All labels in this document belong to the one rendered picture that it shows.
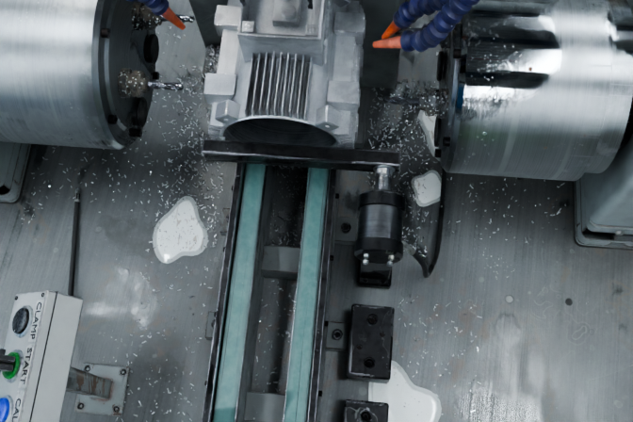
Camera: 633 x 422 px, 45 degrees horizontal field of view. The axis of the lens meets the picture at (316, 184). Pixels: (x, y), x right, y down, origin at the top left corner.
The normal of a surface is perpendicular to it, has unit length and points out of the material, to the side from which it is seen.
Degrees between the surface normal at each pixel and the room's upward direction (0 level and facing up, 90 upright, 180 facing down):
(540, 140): 62
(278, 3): 0
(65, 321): 52
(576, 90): 32
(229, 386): 0
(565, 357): 0
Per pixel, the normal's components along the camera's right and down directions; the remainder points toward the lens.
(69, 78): -0.09, 0.39
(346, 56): -0.04, -0.34
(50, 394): 0.76, -0.15
